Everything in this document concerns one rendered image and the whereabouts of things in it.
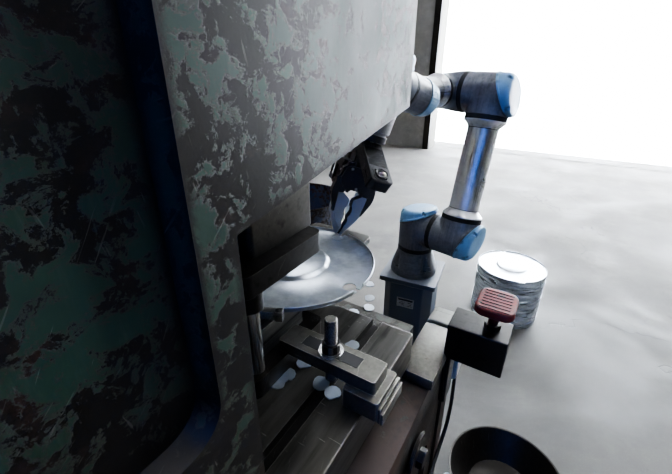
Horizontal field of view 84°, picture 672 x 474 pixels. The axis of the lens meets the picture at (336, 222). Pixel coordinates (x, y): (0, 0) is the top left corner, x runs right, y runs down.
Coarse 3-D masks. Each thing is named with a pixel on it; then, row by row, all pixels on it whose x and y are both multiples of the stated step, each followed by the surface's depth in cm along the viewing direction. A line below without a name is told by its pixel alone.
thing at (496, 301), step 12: (492, 288) 63; (480, 300) 60; (492, 300) 60; (504, 300) 59; (516, 300) 60; (480, 312) 58; (492, 312) 57; (504, 312) 57; (516, 312) 58; (492, 324) 61
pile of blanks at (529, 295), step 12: (480, 264) 173; (480, 276) 172; (492, 276) 164; (480, 288) 171; (504, 288) 161; (516, 288) 159; (528, 288) 160; (540, 288) 161; (528, 300) 161; (528, 312) 164; (516, 324) 167; (528, 324) 168
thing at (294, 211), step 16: (304, 192) 52; (288, 208) 49; (304, 208) 53; (256, 224) 45; (272, 224) 47; (288, 224) 50; (304, 224) 53; (240, 240) 45; (256, 240) 45; (272, 240) 48; (256, 256) 46
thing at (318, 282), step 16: (320, 240) 74; (336, 240) 74; (352, 240) 74; (320, 256) 67; (336, 256) 68; (352, 256) 68; (368, 256) 68; (304, 272) 62; (320, 272) 63; (336, 272) 63; (352, 272) 63; (368, 272) 63; (272, 288) 59; (288, 288) 59; (304, 288) 59; (320, 288) 59; (336, 288) 59; (272, 304) 55; (288, 304) 55; (304, 304) 55; (320, 304) 54
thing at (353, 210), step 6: (354, 198) 74; (360, 198) 74; (348, 204) 79; (354, 204) 74; (360, 204) 75; (348, 210) 78; (354, 210) 75; (360, 210) 75; (348, 216) 75; (354, 216) 75; (342, 222) 77; (348, 222) 75; (354, 222) 76; (342, 228) 76
